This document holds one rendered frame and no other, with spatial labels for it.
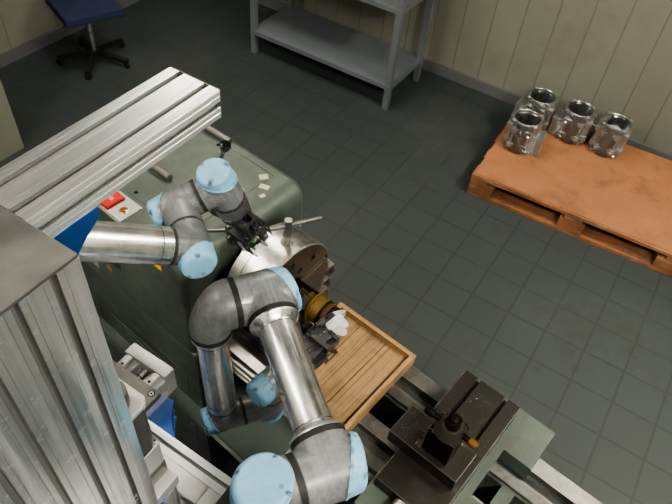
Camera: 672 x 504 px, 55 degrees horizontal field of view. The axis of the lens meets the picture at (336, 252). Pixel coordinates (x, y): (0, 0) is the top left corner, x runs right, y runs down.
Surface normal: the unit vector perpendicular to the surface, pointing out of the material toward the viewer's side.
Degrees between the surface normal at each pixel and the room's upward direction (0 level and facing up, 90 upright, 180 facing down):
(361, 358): 0
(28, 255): 0
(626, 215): 0
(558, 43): 90
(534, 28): 90
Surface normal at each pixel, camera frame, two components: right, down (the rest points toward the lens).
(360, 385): 0.07, -0.68
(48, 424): 0.84, 0.44
